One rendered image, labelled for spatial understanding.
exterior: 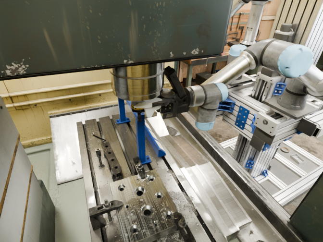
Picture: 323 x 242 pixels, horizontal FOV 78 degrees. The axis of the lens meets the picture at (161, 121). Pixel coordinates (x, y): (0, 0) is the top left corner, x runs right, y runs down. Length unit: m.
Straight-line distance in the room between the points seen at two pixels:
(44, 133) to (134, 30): 1.56
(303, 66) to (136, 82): 0.65
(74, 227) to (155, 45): 1.11
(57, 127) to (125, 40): 1.37
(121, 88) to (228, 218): 0.94
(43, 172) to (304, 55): 1.70
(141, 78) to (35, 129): 1.44
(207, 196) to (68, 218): 0.81
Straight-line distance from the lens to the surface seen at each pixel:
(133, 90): 0.54
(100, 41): 0.43
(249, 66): 0.98
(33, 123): 1.85
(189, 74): 3.13
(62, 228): 1.36
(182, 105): 0.71
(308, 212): 1.15
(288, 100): 1.38
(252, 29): 1.70
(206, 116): 0.78
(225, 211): 1.25
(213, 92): 0.74
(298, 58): 0.91
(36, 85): 1.69
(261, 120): 1.34
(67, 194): 1.49
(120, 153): 1.23
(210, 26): 0.53
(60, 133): 1.71
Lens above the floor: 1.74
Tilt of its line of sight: 34 degrees down
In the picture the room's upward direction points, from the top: 2 degrees clockwise
